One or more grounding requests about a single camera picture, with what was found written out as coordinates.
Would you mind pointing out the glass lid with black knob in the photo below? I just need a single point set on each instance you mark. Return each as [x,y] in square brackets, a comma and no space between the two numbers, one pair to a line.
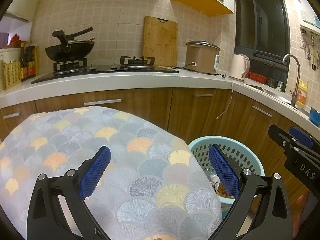
[62,38]

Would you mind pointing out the white water heater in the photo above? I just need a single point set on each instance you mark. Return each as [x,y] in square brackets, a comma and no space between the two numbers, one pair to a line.
[303,7]

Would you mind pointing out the steel sink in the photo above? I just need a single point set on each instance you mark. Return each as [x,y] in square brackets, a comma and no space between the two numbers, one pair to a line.
[270,91]

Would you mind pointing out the white round container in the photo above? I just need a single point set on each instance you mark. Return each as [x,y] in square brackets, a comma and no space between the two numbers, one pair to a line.
[11,53]

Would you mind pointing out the steel faucet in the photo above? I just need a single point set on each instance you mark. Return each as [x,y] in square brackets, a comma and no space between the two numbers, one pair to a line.
[295,60]

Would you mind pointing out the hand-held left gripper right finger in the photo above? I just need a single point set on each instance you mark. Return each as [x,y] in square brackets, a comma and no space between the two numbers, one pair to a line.
[225,172]

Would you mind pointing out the wooden cutting board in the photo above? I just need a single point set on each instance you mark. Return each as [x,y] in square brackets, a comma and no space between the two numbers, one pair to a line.
[160,42]

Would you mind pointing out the white stove knob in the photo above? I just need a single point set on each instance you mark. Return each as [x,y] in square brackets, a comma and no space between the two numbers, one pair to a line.
[113,66]
[93,66]

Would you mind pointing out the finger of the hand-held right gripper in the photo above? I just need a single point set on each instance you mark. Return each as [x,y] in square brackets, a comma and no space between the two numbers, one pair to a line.
[301,136]
[280,137]

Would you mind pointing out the steel cup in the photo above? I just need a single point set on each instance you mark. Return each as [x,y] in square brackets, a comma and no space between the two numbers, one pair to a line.
[270,82]

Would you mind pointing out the wooden base cabinet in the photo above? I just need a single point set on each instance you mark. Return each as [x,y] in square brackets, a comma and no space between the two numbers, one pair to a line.
[150,107]

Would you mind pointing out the yellow dish soap bottle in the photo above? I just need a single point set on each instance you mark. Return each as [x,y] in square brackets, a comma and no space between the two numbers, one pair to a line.
[302,95]

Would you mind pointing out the black burner grate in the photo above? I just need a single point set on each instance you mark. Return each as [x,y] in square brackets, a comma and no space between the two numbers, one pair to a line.
[70,66]
[137,61]

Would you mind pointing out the red-label oil bottle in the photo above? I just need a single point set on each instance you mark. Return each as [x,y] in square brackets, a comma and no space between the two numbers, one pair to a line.
[32,62]

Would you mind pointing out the red plastic drain basket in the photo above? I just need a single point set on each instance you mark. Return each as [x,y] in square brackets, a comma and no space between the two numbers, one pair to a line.
[257,76]

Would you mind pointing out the black glass gas stove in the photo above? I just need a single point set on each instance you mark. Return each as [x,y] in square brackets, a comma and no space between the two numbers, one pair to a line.
[105,73]

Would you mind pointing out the fan-pattern tablecloth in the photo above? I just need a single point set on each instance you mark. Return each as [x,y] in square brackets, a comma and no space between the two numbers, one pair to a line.
[137,167]

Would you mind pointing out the dark sauce bottle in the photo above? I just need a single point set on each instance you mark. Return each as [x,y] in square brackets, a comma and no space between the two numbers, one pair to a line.
[23,65]

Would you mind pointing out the orange panda snack packet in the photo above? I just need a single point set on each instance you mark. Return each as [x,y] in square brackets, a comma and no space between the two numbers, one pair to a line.
[221,190]

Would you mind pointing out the brown rice cooker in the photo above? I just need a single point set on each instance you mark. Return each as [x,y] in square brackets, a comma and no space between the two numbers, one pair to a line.
[200,57]

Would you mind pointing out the light blue plastic basket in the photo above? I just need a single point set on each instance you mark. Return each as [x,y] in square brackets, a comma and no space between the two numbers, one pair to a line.
[200,147]

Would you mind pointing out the black wok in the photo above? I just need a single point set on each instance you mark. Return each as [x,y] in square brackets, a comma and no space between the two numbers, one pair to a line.
[67,52]

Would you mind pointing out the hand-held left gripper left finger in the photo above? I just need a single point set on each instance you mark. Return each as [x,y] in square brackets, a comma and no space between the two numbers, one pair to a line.
[93,175]

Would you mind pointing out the white kitchen countertop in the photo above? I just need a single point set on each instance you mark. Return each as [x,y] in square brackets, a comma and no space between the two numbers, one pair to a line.
[125,81]

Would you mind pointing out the person's right hand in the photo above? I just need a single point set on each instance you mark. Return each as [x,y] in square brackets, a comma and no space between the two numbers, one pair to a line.
[303,200]

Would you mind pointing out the yellow plastic utensil basket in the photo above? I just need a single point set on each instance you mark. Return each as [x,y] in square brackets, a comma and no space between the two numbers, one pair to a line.
[12,76]

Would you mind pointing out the blue bowl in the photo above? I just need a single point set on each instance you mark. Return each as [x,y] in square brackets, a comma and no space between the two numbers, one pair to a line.
[315,116]

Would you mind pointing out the red plastic bag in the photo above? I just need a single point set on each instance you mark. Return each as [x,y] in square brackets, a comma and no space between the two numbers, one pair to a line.
[15,40]

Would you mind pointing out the white electric kettle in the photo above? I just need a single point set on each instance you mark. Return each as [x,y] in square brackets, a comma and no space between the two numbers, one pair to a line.
[237,67]

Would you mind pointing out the dark kitchen window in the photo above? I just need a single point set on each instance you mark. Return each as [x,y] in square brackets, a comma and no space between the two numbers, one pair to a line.
[262,22]

